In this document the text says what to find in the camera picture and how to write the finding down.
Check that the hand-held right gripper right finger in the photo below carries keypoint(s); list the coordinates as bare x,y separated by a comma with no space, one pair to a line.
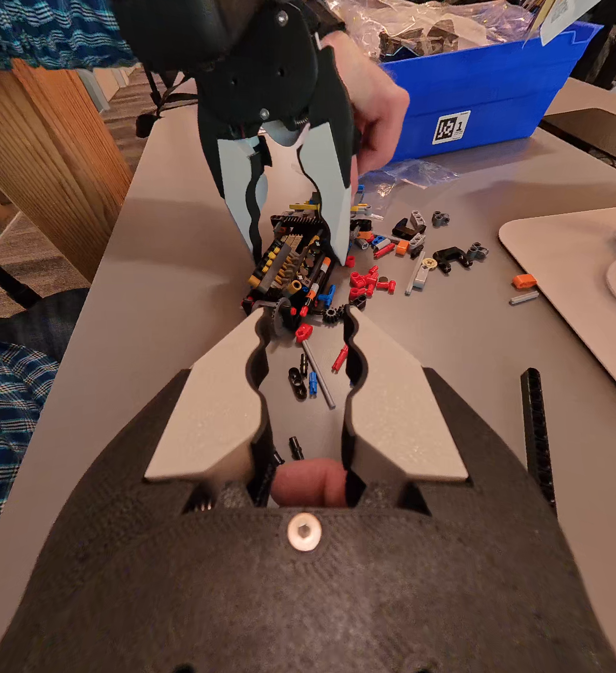
402,420

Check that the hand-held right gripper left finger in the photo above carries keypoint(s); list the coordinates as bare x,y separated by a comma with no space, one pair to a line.
208,420

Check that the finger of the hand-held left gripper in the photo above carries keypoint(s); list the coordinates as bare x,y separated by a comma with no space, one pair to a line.
234,179
331,200

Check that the lego car chassis model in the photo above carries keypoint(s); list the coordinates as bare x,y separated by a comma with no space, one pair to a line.
292,257

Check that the person's left forearm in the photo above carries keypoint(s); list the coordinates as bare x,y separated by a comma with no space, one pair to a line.
50,26

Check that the scatter of loose lego pieces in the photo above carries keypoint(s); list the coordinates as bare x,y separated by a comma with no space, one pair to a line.
363,278

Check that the long black lego beam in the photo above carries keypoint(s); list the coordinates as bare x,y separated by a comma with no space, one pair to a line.
538,441

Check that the short grey lego axle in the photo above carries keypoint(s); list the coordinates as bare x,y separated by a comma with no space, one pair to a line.
523,298

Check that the orange lego connector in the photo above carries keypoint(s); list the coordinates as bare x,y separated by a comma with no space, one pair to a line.
524,281

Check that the person's left hand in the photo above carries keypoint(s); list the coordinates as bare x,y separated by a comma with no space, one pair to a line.
381,115

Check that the person's right hand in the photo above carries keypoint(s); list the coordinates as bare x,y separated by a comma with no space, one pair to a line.
308,483

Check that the wooden pillar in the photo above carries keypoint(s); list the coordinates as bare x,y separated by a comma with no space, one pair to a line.
50,157

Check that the blue plastic bin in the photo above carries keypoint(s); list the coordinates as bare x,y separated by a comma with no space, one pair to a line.
486,94

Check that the dark grey trousers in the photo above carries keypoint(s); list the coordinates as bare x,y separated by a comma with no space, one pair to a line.
39,320

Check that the blue plaid shirt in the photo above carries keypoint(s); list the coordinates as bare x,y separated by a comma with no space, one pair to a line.
3,420

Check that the beige desk mat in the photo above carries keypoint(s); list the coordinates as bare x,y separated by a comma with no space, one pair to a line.
565,273

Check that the dark flat pad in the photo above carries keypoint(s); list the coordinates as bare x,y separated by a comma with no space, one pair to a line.
597,136

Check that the white instruction booklet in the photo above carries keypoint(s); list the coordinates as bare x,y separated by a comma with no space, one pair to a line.
565,18

